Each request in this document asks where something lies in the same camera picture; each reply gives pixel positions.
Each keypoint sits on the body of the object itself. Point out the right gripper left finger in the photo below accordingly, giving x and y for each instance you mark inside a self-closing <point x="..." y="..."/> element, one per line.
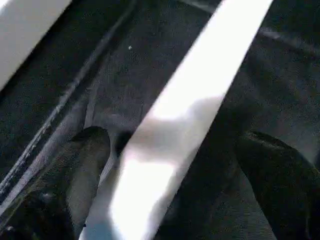
<point x="55" y="200"/>

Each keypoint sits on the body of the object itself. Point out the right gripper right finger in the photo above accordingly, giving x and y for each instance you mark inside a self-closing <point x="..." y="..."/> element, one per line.
<point x="285" y="190"/>

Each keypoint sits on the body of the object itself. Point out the white plastic table leg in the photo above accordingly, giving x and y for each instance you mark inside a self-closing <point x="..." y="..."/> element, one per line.
<point x="190" y="100"/>

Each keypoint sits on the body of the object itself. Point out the white plastic table top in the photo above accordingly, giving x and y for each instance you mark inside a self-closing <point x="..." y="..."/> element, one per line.
<point x="25" y="30"/>

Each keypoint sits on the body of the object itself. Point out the black mat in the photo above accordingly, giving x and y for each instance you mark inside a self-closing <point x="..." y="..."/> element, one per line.
<point x="150" y="60"/>

